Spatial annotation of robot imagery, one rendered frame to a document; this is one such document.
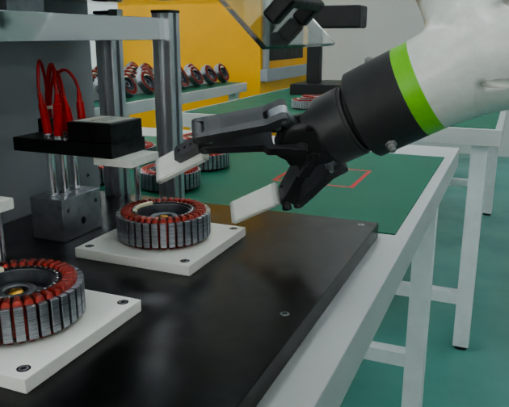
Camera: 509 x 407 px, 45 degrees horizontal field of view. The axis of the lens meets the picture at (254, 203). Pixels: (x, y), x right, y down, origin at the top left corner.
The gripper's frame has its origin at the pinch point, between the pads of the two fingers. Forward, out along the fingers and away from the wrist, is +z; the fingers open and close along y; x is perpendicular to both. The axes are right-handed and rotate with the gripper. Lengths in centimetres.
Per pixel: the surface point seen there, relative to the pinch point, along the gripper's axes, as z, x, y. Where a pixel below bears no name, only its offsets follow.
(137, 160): 4.7, -3.6, 6.1
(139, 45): 190, -282, -188
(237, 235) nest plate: 0.9, 3.0, -7.3
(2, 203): 4.5, 8.9, 22.8
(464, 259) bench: 6, -36, -142
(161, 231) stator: 3.8, 5.2, 3.6
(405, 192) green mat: -9.7, -14.7, -45.5
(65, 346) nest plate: 1.0, 21.6, 18.4
